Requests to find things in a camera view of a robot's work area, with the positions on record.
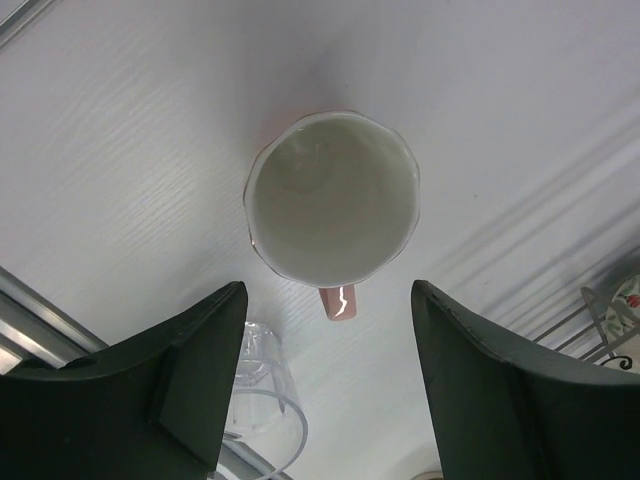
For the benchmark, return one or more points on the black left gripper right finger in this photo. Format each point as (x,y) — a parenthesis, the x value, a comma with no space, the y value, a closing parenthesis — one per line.
(504,407)

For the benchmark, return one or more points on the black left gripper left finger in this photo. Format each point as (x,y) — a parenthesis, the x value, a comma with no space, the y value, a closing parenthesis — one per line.
(152,406)

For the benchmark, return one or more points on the clear glass tumbler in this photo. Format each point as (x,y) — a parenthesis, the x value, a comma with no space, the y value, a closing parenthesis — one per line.
(266,429)

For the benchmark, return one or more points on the grey wire dish rack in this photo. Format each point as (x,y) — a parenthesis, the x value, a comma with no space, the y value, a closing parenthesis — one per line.
(603,330)

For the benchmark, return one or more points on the pink mug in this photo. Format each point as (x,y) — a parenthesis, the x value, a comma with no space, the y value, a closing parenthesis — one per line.
(330,201)

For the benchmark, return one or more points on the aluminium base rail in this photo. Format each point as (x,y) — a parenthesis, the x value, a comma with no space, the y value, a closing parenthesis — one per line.
(34,330)

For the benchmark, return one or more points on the aluminium corner frame post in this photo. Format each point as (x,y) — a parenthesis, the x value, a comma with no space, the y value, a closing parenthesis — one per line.
(18,16)

